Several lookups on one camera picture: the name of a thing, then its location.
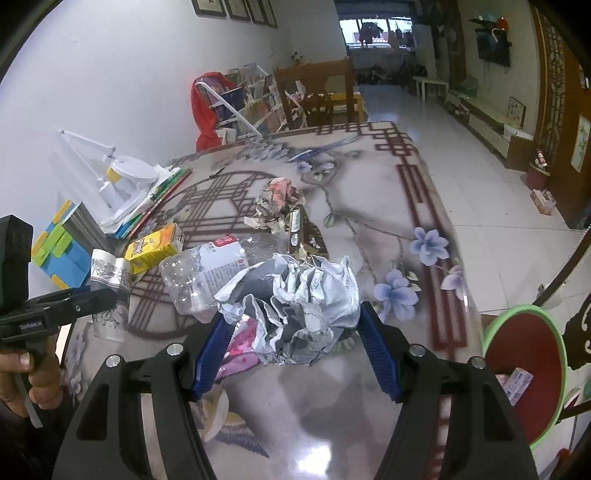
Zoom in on small yellow box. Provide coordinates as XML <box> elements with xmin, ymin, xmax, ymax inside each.
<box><xmin>124</xmin><ymin>223</ymin><xmax>184</xmax><ymax>275</ymax></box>

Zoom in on white desk lamp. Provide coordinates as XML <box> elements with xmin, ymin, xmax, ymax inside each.
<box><xmin>59</xmin><ymin>129</ymin><xmax>181</xmax><ymax>234</ymax></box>

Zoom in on red bag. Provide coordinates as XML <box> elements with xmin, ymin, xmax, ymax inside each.
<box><xmin>191</xmin><ymin>71</ymin><xmax>236</xmax><ymax>151</ymax></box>

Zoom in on yellow wooden bench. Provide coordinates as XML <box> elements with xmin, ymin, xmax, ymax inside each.
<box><xmin>323</xmin><ymin>90</ymin><xmax>365</xmax><ymax>123</ymax></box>

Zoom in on red bin with green rim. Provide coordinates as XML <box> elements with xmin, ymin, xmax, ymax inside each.
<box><xmin>480</xmin><ymin>307</ymin><xmax>570</xmax><ymax>450</ymax></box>

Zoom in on grey book stack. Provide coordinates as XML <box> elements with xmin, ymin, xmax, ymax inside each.
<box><xmin>62</xmin><ymin>202</ymin><xmax>109</xmax><ymax>250</ymax></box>

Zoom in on hanging dark jacket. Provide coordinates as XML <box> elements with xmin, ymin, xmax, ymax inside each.
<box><xmin>360</xmin><ymin>22</ymin><xmax>384</xmax><ymax>47</ymax></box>

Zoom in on small framed picture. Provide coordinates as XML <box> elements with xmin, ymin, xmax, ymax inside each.
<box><xmin>507</xmin><ymin>96</ymin><xmax>527</xmax><ymax>127</ymax></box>

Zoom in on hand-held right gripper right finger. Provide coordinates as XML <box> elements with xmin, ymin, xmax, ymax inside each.
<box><xmin>358</xmin><ymin>302</ymin><xmax>539</xmax><ymax>480</ymax></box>

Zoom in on clear plastic bottle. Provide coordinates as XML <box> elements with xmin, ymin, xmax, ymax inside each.
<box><xmin>159</xmin><ymin>233</ymin><xmax>259</xmax><ymax>324</ymax></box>

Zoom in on white book rack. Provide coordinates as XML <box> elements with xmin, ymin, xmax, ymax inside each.
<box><xmin>196</xmin><ymin>65</ymin><xmax>282</xmax><ymax>141</ymax></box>

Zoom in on wall mounted television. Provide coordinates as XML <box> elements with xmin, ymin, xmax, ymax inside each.
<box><xmin>475</xmin><ymin>28</ymin><xmax>512</xmax><ymax>68</ymax></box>

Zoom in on person's left hand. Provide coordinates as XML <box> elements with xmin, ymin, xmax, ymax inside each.
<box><xmin>0</xmin><ymin>344</ymin><xmax>64</xmax><ymax>416</ymax></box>

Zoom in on colourful books and pencils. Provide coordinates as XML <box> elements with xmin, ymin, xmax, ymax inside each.
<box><xmin>108</xmin><ymin>167</ymin><xmax>194</xmax><ymax>238</ymax></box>

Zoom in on plain wooden chair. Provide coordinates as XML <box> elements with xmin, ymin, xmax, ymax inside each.
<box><xmin>274</xmin><ymin>58</ymin><xmax>356</xmax><ymax>130</ymax></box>

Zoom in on short wall scroll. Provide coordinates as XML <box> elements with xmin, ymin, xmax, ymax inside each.
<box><xmin>571</xmin><ymin>115</ymin><xmax>591</xmax><ymax>174</ymax></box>

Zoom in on blue white carton box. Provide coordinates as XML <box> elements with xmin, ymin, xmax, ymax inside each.
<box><xmin>496</xmin><ymin>367</ymin><xmax>534</xmax><ymax>407</ymax></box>

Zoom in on wooden television cabinet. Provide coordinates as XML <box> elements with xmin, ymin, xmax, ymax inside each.
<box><xmin>445</xmin><ymin>90</ymin><xmax>532</xmax><ymax>171</ymax></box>

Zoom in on tissue box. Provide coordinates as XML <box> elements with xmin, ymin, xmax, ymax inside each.
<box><xmin>530</xmin><ymin>188</ymin><xmax>555</xmax><ymax>215</ymax></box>

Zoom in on red flower pot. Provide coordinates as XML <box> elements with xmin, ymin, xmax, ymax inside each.
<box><xmin>526</xmin><ymin>148</ymin><xmax>550</xmax><ymax>191</ymax></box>

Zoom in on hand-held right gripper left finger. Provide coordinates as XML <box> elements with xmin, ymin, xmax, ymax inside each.
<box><xmin>52</xmin><ymin>316</ymin><xmax>234</xmax><ymax>480</ymax></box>

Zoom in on silver paper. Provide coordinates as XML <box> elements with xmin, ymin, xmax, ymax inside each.
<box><xmin>215</xmin><ymin>253</ymin><xmax>361</xmax><ymax>367</ymax></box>

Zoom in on pink plastic bag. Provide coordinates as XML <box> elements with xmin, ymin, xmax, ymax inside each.
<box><xmin>215</xmin><ymin>316</ymin><xmax>262</xmax><ymax>381</ymax></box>

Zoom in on small white table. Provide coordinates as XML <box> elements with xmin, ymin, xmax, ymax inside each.
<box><xmin>412</xmin><ymin>76</ymin><xmax>450</xmax><ymax>102</ymax></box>

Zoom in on white bead necklace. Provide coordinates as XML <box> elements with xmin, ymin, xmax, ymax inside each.
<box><xmin>566</xmin><ymin>227</ymin><xmax>591</xmax><ymax>261</ymax></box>

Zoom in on carved wooden chair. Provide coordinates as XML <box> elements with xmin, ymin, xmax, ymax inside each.
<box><xmin>531</xmin><ymin>222</ymin><xmax>591</xmax><ymax>416</ymax></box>

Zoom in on blue green desk organizer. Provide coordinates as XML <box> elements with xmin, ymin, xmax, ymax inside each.
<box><xmin>31</xmin><ymin>200</ymin><xmax>93</xmax><ymax>289</ymax></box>

